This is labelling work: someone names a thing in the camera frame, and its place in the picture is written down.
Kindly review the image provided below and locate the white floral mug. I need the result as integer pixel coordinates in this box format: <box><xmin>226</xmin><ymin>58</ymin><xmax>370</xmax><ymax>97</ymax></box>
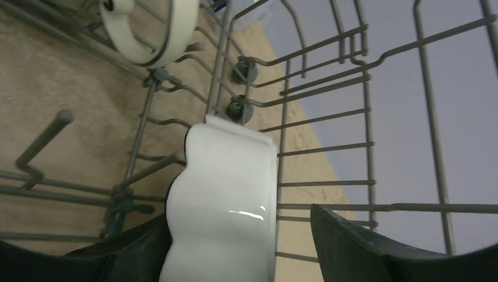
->
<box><xmin>98</xmin><ymin>1</ymin><xmax>203</xmax><ymax>68</ymax></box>

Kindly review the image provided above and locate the grey wire dish rack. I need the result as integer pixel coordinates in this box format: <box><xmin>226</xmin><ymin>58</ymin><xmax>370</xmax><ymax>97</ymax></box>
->
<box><xmin>0</xmin><ymin>0</ymin><xmax>498</xmax><ymax>263</ymax></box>

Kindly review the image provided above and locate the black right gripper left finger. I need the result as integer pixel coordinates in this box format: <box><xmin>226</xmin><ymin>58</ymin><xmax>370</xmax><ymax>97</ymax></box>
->
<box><xmin>1</xmin><ymin>214</ymin><xmax>172</xmax><ymax>281</ymax></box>

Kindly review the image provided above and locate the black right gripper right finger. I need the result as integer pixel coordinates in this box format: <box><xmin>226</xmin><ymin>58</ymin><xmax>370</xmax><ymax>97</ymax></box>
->
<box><xmin>310</xmin><ymin>204</ymin><xmax>497</xmax><ymax>281</ymax></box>

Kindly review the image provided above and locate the clear plastic container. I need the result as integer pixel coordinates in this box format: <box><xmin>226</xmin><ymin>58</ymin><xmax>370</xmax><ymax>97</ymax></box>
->
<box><xmin>207</xmin><ymin>0</ymin><xmax>274</xmax><ymax>31</ymax></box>

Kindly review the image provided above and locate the white bowl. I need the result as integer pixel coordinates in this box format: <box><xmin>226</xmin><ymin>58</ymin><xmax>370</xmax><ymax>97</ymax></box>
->
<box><xmin>160</xmin><ymin>115</ymin><xmax>277</xmax><ymax>281</ymax></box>

